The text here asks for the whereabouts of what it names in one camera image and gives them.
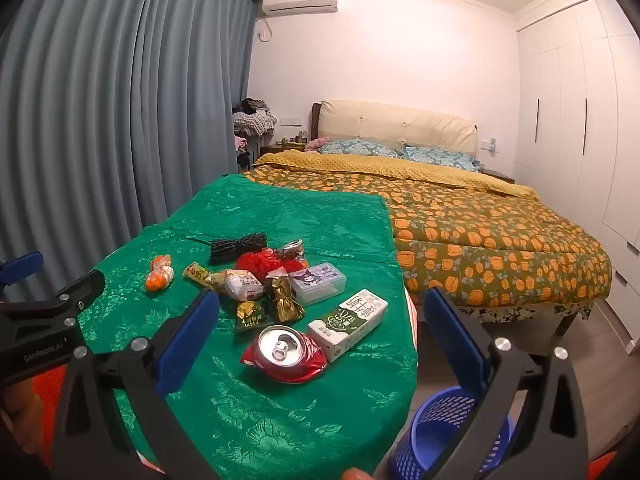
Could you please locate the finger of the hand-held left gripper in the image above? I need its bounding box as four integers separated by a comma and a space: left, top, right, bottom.
30, 269, 107, 313
0, 251, 45, 288

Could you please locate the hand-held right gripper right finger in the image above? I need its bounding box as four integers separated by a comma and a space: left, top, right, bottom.
424, 287, 590, 480

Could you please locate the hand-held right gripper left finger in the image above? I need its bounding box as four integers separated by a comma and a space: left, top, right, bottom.
52, 289, 221, 480

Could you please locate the orange white snack wrapper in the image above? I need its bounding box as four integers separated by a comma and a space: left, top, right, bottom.
145, 255, 175, 292

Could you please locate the white beige snack bag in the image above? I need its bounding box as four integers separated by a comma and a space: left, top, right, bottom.
209, 269, 266, 302

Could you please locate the crushed red soda can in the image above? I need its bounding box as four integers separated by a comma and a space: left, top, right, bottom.
240, 325, 332, 385

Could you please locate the blue mesh waste basket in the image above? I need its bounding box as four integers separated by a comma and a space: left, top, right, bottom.
387, 385, 513, 480

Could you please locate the black rope bundle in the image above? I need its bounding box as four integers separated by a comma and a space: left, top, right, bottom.
209, 232, 268, 266

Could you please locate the crushed orange soda can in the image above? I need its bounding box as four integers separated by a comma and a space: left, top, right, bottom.
277, 238, 310, 273

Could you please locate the person's left hand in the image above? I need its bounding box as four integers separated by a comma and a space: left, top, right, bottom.
0, 380, 36, 433

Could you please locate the green snack packet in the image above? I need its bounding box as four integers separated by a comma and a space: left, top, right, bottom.
235, 300, 268, 333

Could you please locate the yellow green snack wrapper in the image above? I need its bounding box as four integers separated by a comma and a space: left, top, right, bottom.
183, 262, 213, 288

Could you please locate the floral bed sheet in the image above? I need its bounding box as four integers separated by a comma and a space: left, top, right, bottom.
460, 300, 593, 324

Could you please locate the gold foil wrapper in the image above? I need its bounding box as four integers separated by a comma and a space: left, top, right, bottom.
264, 269, 306, 324

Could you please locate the red plastic bag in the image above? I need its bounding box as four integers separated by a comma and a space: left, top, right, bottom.
235, 248, 287, 279

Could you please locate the green white milk carton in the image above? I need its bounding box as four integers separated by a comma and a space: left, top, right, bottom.
307, 288, 389, 363

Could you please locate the green floral tablecloth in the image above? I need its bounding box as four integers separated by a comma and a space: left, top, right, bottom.
75, 174, 420, 480

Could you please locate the clear cartoon plastic box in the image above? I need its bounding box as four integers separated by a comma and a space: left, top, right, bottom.
289, 262, 347, 307

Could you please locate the grey blue curtain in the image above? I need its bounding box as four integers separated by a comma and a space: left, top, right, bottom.
0, 0, 263, 306

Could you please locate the teal floral pillow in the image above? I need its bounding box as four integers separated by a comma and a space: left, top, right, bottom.
402, 145, 477, 172
320, 138, 401, 159

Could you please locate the cream padded headboard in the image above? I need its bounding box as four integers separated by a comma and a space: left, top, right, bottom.
311, 100, 478, 157

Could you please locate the pile of clothes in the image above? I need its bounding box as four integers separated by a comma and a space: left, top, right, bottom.
232, 97, 278, 163

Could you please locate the white wardrobe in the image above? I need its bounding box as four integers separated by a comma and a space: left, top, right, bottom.
515, 0, 640, 356

